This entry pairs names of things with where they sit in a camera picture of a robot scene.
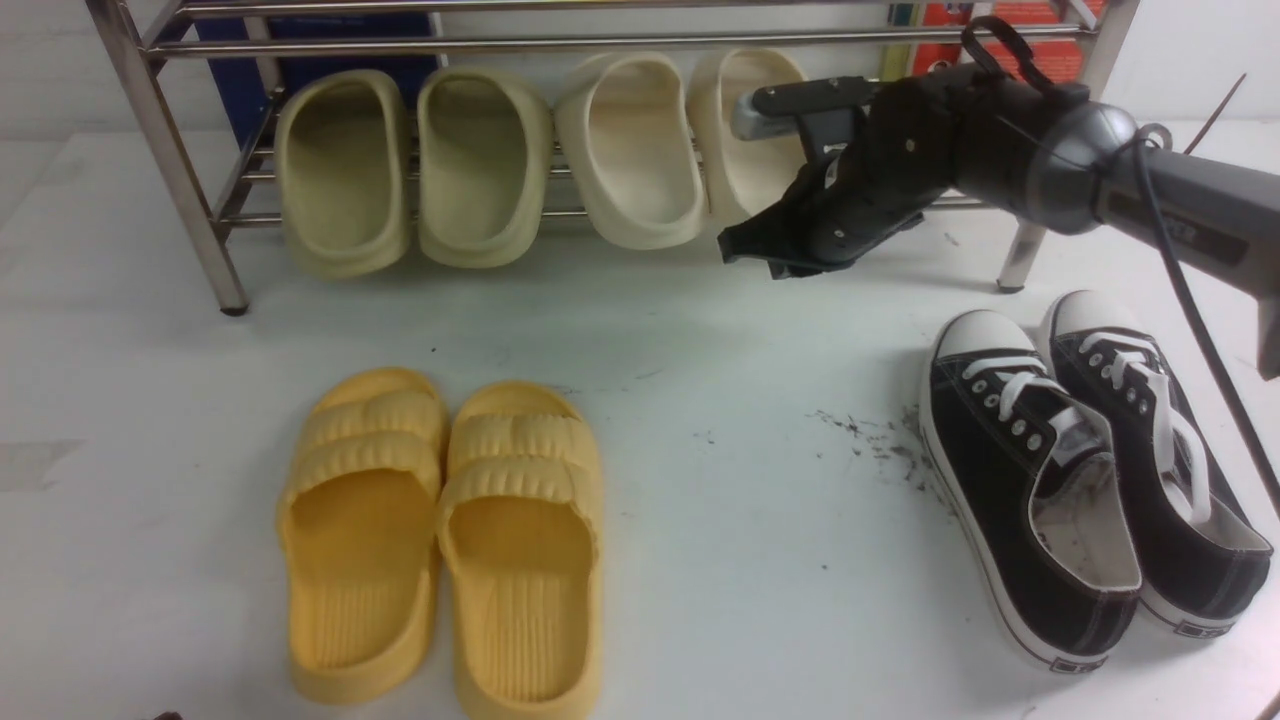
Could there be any yellow ridged slipper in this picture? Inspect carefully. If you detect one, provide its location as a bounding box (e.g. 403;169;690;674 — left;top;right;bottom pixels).
436;380;605;719
276;366;449;705

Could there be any black canvas sneaker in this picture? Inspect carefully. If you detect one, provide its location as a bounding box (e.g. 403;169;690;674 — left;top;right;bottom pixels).
1037;290;1274;639
919;309;1143;675

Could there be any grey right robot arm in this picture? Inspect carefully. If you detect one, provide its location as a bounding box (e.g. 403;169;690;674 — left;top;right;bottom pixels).
718;64;1279;379

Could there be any left yellow ridged slipper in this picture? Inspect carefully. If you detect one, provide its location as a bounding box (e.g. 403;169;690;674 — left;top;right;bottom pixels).
276;366;449;705

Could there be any left olive green slipper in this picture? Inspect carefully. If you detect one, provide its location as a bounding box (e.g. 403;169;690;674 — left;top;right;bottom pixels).
273;69;411;281

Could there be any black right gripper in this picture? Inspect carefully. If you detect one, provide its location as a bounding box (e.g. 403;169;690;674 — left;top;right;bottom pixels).
717;65;986;279

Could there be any olive green slipper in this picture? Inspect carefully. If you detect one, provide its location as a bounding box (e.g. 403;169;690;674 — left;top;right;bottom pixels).
416;65;554;269
273;69;411;281

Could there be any red cardboard box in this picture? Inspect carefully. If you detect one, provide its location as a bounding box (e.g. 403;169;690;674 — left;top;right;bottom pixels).
874;0;1105;86

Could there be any stainless steel shoe rack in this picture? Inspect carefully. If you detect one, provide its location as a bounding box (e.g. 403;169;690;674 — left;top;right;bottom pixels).
84;0;1140;318

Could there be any cream foam slipper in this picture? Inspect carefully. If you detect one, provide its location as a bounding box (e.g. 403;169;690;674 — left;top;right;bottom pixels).
686;47;806;227
554;51;707;251

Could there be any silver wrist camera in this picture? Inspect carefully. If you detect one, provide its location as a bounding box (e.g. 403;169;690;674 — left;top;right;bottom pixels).
730;76;881;167

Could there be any left black canvas sneaker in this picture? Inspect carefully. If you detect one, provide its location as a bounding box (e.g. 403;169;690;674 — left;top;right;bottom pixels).
919;309;1143;675

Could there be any blue box behind rack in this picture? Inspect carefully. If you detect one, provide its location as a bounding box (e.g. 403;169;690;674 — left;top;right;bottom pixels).
195;12;438;147

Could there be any right black canvas sneaker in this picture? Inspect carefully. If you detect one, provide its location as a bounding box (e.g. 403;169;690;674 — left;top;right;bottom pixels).
1037;290;1274;639

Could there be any right yellow ridged slipper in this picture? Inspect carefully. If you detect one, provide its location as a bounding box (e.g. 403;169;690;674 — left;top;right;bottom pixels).
436;380;605;719

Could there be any right olive green slipper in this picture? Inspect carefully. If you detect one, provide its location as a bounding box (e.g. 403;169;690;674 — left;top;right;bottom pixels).
416;65;554;269

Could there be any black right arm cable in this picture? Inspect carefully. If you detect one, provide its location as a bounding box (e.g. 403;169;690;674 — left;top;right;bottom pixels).
1130;126;1280;521

